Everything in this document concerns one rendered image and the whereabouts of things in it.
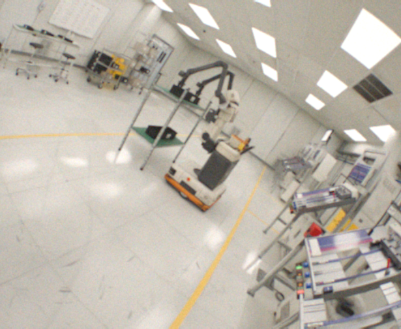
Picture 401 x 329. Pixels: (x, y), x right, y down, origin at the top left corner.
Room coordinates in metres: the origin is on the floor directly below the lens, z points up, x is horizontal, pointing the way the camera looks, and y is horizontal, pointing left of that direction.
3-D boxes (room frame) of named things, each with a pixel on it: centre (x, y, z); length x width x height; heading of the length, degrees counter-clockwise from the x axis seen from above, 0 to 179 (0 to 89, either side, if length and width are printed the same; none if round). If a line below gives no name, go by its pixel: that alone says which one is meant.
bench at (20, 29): (3.02, 4.16, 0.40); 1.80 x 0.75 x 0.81; 167
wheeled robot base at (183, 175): (2.64, -0.10, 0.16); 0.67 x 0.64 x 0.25; 77
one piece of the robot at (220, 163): (2.62, -0.19, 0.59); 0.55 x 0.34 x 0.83; 167
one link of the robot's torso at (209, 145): (2.62, 0.07, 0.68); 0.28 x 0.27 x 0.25; 167
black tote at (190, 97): (2.82, 0.65, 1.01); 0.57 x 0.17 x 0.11; 166
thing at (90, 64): (5.50, 4.20, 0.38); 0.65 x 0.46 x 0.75; 80
